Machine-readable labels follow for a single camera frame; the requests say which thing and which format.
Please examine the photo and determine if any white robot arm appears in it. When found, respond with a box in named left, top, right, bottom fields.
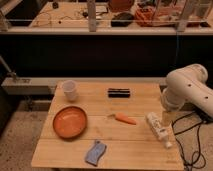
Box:
left=161, top=64, right=213, bottom=126

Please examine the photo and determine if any white plastic bottle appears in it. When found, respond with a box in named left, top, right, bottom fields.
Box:
left=146, top=112, right=172, bottom=149

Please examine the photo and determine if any black rectangular box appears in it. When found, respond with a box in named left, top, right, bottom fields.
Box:
left=108, top=88, right=130, bottom=98

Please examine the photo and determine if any orange plate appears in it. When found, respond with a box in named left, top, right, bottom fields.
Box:
left=53, top=106, right=87, bottom=139

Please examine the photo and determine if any white plastic cup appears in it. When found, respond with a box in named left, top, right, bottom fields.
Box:
left=62, top=80, right=78, bottom=101

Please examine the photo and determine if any black bag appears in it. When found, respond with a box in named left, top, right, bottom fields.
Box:
left=111, top=12, right=134, bottom=27

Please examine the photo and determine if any wooden background table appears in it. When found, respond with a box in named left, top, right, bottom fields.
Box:
left=29, top=1, right=141, bottom=28

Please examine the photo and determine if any black cable on floor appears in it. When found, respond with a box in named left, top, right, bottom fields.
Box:
left=171, top=110, right=208, bottom=171

